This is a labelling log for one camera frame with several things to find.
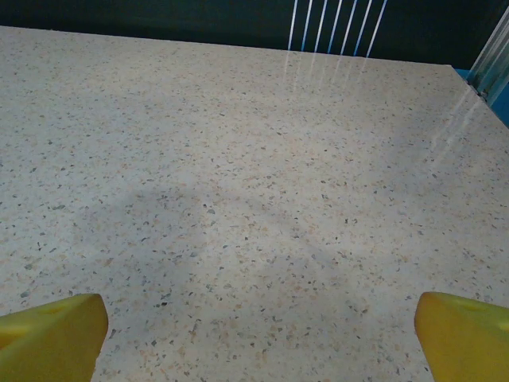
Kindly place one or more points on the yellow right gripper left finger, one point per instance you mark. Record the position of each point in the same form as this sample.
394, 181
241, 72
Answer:
47, 342

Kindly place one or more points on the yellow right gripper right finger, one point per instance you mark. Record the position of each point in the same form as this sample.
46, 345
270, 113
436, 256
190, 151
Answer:
465, 342

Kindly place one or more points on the aluminium frame post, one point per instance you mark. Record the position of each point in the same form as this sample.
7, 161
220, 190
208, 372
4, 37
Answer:
493, 59

